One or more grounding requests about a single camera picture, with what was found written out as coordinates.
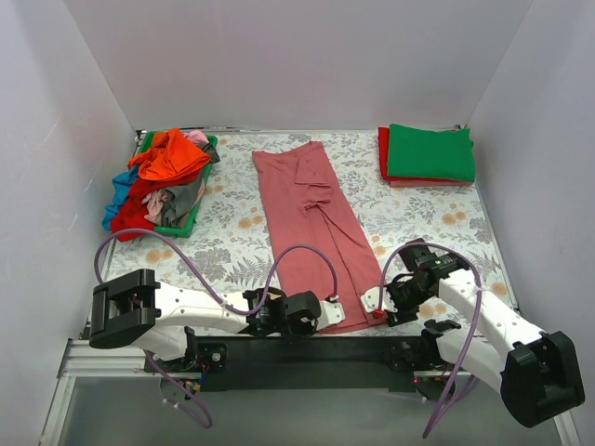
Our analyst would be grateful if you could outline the dusty rose t-shirt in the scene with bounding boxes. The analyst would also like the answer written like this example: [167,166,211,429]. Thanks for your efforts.
[252,141,381,334]

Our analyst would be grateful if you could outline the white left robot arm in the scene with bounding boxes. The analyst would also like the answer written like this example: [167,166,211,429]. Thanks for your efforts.
[89,269,329,372]

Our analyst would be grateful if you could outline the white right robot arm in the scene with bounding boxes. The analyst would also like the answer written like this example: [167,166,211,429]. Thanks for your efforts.
[377,239,586,430]

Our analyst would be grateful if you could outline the floral patterned table mat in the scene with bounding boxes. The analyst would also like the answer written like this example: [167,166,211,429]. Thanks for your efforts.
[101,132,517,308]

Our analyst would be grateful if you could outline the pink folded t-shirt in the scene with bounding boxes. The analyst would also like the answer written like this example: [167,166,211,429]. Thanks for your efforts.
[389,178,472,188]

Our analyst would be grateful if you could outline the green folded t-shirt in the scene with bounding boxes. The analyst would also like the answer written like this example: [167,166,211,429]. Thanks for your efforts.
[387,124,476,183]

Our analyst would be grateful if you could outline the red folded t-shirt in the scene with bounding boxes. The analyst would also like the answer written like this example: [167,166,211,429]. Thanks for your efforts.
[377,125,459,183]

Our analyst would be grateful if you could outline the grey crumpled t-shirt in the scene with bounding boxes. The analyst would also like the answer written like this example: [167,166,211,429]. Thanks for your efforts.
[158,143,220,229]

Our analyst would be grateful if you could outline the light pink crumpled t-shirt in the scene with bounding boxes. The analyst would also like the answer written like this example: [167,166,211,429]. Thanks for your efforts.
[142,130,208,224]

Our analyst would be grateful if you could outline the red crumpled t-shirt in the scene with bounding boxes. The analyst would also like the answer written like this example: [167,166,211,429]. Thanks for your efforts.
[110,178,161,233]

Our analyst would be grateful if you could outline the orange crumpled t-shirt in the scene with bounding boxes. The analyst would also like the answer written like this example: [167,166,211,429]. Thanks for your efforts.
[127,128,210,181]

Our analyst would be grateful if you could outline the blue crumpled t-shirt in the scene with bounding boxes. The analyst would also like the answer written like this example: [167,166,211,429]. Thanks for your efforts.
[101,165,139,231]

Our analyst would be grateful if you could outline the green plastic laundry tray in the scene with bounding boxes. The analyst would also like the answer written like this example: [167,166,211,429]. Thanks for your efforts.
[149,135,219,238]

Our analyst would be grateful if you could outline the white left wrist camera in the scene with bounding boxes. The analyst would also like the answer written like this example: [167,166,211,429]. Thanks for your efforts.
[317,296,346,332]

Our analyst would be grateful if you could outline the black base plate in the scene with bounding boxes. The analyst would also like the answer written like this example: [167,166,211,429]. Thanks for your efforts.
[157,336,452,392]

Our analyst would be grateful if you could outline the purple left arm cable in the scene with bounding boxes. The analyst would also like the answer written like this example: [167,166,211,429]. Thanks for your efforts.
[95,228,340,429]

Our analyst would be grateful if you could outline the aluminium frame rail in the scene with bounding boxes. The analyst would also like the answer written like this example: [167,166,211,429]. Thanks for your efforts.
[40,341,163,445]

